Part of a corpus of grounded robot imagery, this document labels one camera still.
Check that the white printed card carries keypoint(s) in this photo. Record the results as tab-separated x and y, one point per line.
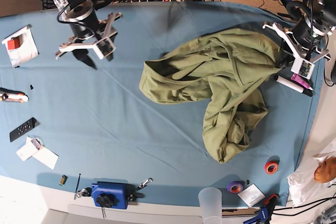
251	195

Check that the orange tape roll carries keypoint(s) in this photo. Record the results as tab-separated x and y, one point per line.
271	167

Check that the olive green t-shirt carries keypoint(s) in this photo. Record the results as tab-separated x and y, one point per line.
226	67

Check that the black remote control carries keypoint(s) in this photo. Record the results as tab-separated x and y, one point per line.
23	129

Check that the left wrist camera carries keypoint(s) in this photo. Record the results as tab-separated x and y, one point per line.
302	68

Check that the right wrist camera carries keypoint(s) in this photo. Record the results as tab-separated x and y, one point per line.
106	49

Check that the blue table cloth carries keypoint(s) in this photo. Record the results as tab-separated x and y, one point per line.
101	125

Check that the white lint roller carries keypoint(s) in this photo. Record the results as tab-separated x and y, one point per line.
292	85

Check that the black zip tie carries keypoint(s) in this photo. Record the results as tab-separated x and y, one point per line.
77	185

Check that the purple tape roll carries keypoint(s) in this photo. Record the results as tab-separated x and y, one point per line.
235	187

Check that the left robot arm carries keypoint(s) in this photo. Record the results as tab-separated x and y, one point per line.
322	9

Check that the small green battery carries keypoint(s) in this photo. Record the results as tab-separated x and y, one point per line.
63	180

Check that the brown bread roll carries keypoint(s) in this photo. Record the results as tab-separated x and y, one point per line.
325	171

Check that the blue spring clamp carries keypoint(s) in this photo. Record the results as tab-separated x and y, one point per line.
265	212

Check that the blue clamp mount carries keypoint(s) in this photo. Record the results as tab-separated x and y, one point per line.
112	195

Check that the white paper card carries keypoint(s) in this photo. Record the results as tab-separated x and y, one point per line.
46	157

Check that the white plastic bag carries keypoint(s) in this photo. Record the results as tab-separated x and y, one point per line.
302	184

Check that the silver carabiner clip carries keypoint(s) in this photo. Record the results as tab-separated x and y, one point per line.
144	183

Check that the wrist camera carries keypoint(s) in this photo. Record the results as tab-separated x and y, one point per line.
302	68
106	49

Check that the blue black bar clamp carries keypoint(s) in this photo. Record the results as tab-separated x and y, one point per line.
291	10

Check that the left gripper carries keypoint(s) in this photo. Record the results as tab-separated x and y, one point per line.
302	40

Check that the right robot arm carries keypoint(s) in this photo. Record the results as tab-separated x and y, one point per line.
80	12

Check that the translucent plastic cup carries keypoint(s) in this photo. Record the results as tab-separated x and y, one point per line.
210	200

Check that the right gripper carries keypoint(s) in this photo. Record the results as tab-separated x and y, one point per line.
85	39

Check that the pink tube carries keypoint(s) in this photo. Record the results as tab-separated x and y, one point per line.
300	80

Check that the orange white utility knife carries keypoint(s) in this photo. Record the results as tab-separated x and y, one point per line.
13	96

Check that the small orange box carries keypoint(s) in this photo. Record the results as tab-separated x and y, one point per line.
13	44

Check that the white card box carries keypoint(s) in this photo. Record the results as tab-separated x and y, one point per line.
30	148

